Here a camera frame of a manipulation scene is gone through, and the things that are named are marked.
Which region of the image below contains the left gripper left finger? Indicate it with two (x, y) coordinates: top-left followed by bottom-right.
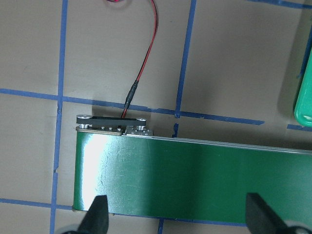
(78, 195), (109, 234)

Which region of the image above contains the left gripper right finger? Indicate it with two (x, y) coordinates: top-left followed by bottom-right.
(245, 193), (288, 234)

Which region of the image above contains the green conveyor belt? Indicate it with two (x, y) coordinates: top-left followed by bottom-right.
(73, 115), (312, 225)

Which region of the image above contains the green plastic tray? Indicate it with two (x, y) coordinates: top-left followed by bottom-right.
(294, 52), (312, 127)

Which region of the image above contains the red black controller wire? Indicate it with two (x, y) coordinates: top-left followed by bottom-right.
(121, 0), (159, 119)

